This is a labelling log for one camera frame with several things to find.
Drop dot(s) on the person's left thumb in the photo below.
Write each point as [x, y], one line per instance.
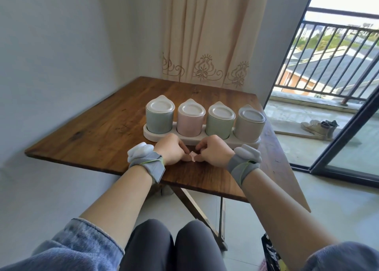
[185, 158]

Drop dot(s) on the person's right forearm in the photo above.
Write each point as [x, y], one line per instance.
[281, 214]

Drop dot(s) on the pink ceramic jar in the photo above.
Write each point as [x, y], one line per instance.
[191, 125]

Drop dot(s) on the person's right thumb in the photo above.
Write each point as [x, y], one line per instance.
[200, 158]

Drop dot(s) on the black balcony railing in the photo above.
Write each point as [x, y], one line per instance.
[322, 72]

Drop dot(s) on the person's right hand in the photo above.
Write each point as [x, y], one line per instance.
[216, 151]

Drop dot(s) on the black patterned bag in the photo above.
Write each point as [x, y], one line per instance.
[270, 254]

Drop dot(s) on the light green ceramic jar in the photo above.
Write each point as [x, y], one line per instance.
[219, 128]

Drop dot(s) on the dark grey trousers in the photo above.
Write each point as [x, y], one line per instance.
[171, 247]

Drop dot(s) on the white jar lid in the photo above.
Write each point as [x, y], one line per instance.
[252, 114]
[222, 111]
[191, 107]
[160, 103]

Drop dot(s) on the wooden table legs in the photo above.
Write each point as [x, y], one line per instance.
[195, 211]

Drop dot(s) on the dark grey shoe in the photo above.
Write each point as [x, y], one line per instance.
[333, 125]

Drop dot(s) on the black sliding door frame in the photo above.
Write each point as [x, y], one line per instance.
[343, 143]

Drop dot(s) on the grey roofed building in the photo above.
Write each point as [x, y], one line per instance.
[331, 66]

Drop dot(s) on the person's left forearm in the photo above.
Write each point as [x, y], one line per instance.
[118, 199]

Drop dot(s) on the beige embroidered curtain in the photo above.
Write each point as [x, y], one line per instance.
[207, 28]

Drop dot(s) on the small pink square piece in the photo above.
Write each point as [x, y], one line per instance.
[193, 156]

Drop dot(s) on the white jar holder tray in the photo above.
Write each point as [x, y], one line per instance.
[189, 139]

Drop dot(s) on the person's left hand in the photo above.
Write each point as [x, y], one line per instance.
[168, 149]

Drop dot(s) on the beige shoe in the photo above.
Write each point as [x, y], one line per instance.
[313, 128]

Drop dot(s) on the person's denim sleeve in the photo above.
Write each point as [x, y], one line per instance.
[65, 247]
[346, 257]

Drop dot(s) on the person's right denim sleeve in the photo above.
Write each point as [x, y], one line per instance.
[346, 257]

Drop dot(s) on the beige ceramic jar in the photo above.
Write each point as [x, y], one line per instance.
[249, 131]

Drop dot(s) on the person's left denim sleeve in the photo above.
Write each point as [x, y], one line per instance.
[65, 247]

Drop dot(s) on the blue-green ceramic jar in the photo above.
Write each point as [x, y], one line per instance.
[159, 121]

